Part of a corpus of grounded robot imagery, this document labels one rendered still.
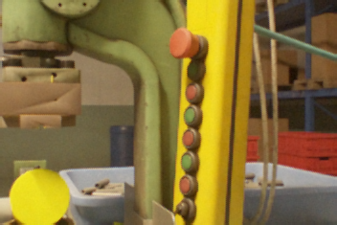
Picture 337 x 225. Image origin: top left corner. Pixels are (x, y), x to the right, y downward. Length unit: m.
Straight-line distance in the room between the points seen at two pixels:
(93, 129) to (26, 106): 8.40
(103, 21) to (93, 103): 8.31
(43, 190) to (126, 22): 0.24
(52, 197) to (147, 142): 0.14
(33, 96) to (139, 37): 0.18
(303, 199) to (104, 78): 8.14
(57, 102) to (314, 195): 0.60
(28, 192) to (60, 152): 8.32
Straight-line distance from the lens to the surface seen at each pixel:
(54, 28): 0.60
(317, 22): 7.04
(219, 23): 0.60
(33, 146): 8.86
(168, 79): 0.65
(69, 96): 0.55
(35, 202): 0.58
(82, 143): 8.92
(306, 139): 4.32
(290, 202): 0.96
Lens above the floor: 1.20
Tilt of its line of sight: level
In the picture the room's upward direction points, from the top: straight up
